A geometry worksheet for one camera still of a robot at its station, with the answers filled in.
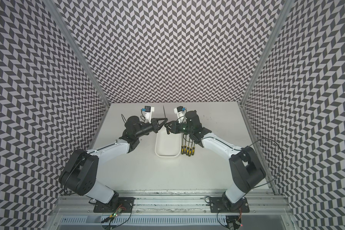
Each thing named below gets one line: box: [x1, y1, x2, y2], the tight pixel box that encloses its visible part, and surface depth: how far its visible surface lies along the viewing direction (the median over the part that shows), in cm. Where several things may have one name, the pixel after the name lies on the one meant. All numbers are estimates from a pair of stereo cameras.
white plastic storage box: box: [154, 127, 182, 158], surface depth 96 cm
